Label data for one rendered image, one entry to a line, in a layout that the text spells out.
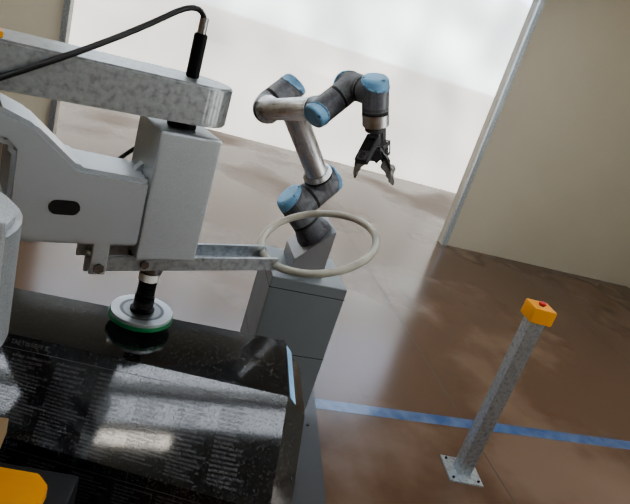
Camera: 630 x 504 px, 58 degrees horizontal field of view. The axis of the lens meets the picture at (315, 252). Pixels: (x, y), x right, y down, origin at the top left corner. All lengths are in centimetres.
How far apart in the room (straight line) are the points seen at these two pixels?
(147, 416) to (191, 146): 84
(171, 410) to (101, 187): 71
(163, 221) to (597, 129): 698
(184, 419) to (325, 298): 124
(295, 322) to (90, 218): 146
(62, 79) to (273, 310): 166
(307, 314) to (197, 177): 132
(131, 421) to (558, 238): 724
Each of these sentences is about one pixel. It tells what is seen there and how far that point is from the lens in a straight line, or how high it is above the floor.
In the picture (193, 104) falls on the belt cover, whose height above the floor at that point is 168.
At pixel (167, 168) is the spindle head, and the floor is 148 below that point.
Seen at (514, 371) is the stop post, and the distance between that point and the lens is 318.
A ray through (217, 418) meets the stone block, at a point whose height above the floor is 79.
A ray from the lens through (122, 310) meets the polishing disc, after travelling 207.
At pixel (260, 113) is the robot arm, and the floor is 161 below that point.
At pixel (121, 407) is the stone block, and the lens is 191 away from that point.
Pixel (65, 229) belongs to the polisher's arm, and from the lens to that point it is 178.
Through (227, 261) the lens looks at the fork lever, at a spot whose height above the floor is 115.
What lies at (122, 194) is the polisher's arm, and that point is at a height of 138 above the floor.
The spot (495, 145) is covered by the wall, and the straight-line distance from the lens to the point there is 755.
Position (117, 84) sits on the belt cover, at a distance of 167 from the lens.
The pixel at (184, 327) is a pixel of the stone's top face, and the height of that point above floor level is 87.
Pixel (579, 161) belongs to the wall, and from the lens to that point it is 823.
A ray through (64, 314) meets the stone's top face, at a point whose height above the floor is 87.
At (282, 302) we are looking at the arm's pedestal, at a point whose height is 72.
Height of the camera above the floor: 196
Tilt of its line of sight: 20 degrees down
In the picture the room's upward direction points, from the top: 18 degrees clockwise
